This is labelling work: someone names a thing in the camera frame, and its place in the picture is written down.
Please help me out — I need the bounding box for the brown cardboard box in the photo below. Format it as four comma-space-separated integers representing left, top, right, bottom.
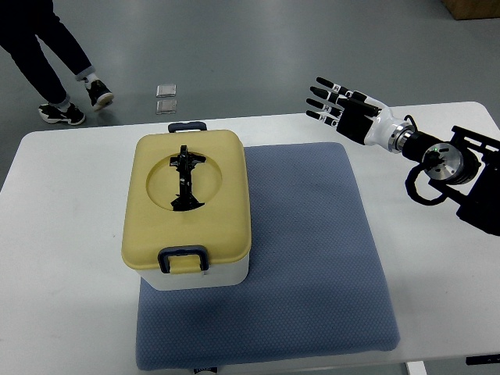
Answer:
442, 0, 499, 20

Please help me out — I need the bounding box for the blue cushion mat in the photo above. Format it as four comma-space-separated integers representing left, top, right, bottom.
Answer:
136, 142, 400, 370

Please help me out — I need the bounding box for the upper floor metal plate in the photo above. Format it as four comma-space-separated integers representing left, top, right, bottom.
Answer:
156, 84, 177, 98

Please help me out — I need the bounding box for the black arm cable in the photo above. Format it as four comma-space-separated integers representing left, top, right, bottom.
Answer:
403, 114, 450, 205

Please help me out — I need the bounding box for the black table edge bracket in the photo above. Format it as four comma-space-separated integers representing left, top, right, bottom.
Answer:
466, 354, 500, 366

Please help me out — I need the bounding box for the white storage box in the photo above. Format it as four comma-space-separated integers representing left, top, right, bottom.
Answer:
137, 253, 250, 291

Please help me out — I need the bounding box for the person in dark trousers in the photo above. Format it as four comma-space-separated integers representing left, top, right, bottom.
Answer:
1, 1, 114, 126

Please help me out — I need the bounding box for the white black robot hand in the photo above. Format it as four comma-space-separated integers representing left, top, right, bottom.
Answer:
306, 77, 410, 153

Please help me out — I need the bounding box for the yellow box lid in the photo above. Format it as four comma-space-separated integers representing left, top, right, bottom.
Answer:
122, 130, 252, 274

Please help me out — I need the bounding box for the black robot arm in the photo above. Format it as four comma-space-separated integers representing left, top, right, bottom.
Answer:
397, 126, 499, 236

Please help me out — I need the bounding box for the black table label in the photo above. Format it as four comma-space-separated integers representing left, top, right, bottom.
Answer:
193, 367, 218, 374

